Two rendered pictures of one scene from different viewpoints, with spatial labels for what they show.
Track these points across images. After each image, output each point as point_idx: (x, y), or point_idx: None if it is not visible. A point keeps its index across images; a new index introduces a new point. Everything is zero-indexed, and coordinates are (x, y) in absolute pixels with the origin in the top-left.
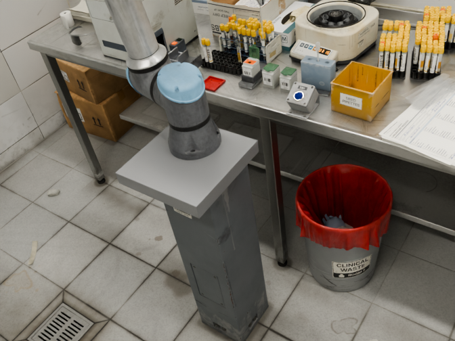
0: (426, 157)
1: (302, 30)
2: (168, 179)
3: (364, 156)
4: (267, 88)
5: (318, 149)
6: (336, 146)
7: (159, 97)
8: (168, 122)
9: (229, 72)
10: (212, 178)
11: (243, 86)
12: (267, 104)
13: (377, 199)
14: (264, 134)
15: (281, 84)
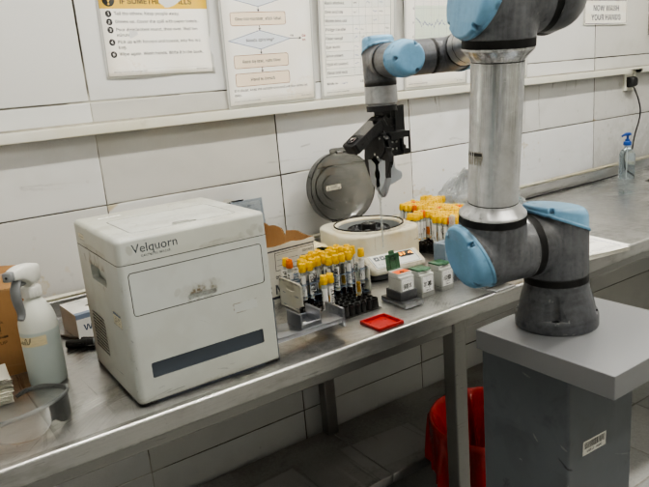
0: (609, 254)
1: (370, 243)
2: (643, 338)
3: (379, 424)
4: (428, 297)
5: (335, 453)
6: (343, 439)
7: (563, 241)
8: (569, 280)
9: (363, 310)
10: (647, 314)
11: (412, 304)
12: (465, 299)
13: (481, 417)
14: (459, 355)
15: (443, 279)
